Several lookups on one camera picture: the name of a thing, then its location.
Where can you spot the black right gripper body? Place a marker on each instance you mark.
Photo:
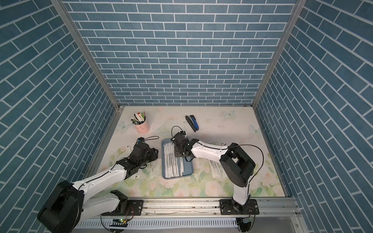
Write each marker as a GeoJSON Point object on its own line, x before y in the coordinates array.
{"type": "Point", "coordinates": [178, 152]}

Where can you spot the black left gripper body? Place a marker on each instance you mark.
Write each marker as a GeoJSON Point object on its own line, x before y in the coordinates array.
{"type": "Point", "coordinates": [150, 156]}

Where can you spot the white straw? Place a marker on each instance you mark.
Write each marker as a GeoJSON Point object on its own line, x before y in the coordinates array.
{"type": "Point", "coordinates": [169, 160]}
{"type": "Point", "coordinates": [166, 160]}

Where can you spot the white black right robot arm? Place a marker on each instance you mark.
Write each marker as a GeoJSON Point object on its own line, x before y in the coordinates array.
{"type": "Point", "coordinates": [237, 164]}

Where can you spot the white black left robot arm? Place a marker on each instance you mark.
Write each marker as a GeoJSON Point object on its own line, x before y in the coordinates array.
{"type": "Point", "coordinates": [81, 192]}

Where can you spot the white straws pile left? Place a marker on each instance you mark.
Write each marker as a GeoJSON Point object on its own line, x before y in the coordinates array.
{"type": "Point", "coordinates": [150, 167]}

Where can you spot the white straws pile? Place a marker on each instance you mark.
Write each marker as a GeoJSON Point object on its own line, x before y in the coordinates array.
{"type": "Point", "coordinates": [214, 162]}
{"type": "Point", "coordinates": [150, 167]}

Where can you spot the blue storage box tray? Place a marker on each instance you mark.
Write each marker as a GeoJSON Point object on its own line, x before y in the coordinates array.
{"type": "Point", "coordinates": [181, 167]}

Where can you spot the white straws pile right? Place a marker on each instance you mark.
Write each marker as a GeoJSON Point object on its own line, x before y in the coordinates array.
{"type": "Point", "coordinates": [214, 162]}

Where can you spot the pink pen cup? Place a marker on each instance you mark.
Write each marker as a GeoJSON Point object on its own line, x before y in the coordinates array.
{"type": "Point", "coordinates": [143, 127]}

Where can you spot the blue black stapler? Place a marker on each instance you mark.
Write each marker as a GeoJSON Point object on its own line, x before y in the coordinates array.
{"type": "Point", "coordinates": [191, 120]}

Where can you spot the pens in cup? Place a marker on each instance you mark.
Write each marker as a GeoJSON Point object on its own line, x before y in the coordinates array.
{"type": "Point", "coordinates": [138, 118]}

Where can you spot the white ribbed cable duct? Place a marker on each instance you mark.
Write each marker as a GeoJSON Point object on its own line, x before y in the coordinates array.
{"type": "Point", "coordinates": [159, 223]}

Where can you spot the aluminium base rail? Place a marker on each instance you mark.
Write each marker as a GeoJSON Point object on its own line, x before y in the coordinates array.
{"type": "Point", "coordinates": [189, 206]}

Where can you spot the aluminium corner post left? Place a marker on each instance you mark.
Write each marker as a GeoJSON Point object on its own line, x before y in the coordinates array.
{"type": "Point", "coordinates": [68, 21]}

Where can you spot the aluminium corner post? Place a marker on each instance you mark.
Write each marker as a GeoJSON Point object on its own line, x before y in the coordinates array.
{"type": "Point", "coordinates": [68, 21]}
{"type": "Point", "coordinates": [279, 49]}

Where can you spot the aluminium corner post right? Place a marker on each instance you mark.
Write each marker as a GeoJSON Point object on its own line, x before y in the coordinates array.
{"type": "Point", "coordinates": [279, 49]}

